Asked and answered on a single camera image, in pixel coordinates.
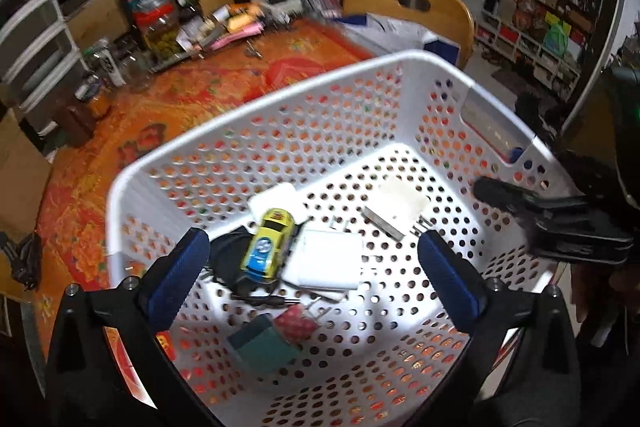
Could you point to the white charger cube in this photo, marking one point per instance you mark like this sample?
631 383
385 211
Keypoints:
400 202

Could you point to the silver metal bar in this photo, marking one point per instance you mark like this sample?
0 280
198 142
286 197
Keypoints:
382 223

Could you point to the yellow toy car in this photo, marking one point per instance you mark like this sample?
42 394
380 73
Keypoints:
267 242

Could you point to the black tripod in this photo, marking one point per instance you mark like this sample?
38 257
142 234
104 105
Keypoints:
22 262

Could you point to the shelf of boxes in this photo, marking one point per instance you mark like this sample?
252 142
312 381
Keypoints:
540 7

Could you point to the white rounded charger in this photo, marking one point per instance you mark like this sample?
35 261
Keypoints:
272 199

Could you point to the red printed tablecloth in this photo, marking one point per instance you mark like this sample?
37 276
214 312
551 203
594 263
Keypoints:
175 107

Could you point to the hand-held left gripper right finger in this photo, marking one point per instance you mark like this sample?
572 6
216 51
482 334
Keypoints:
450 277

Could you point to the small red patterned box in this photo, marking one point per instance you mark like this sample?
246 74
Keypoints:
295 322

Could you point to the large white power adapter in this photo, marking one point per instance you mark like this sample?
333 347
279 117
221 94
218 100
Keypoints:
325 257

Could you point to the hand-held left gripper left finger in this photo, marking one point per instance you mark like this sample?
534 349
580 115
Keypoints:
175 277

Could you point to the blue and white shopping bag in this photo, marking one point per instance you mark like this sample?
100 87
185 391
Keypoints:
400 29

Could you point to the white perforated plastic basket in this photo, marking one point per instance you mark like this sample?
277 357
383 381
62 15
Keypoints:
420 59

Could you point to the orange sauce jar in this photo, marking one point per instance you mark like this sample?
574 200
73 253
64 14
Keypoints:
95 102

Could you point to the glass jar of olives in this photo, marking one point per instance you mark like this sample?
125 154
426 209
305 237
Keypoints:
160 32

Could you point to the white plastic drawer unit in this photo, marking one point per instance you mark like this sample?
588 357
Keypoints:
35 42

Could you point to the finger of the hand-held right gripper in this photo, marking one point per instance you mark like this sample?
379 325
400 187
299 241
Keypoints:
505 194
516 154

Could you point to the person's right hand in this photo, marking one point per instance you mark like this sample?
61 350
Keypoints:
592 292

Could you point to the plain cardboard box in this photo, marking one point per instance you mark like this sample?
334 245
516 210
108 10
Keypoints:
20 187

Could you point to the teal charger cube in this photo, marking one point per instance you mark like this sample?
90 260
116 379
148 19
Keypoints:
260 342

